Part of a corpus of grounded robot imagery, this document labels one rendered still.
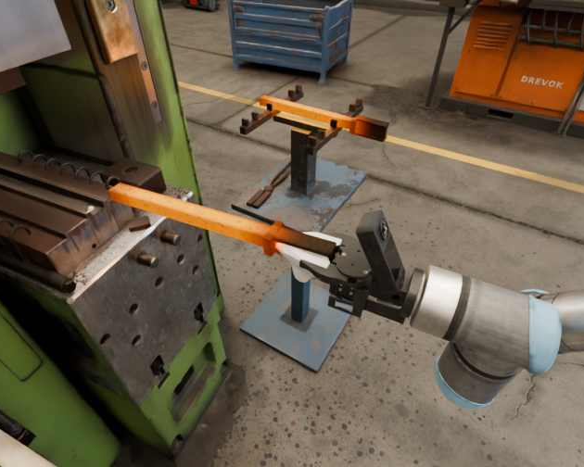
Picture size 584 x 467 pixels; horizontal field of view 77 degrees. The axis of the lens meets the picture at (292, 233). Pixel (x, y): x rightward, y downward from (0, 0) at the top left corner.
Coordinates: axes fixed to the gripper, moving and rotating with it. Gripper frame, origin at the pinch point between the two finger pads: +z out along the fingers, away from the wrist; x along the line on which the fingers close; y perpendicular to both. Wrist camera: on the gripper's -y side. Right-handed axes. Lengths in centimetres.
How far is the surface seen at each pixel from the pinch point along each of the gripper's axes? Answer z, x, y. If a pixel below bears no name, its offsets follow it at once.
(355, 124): 5, 53, 5
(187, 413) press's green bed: 34, -3, 93
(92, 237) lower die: 41.4, -3.8, 13.3
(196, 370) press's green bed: 39, 10, 88
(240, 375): 29, 22, 107
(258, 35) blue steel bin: 198, 349, 67
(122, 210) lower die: 41.5, 5.0, 12.6
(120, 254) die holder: 35.8, -3.1, 16.2
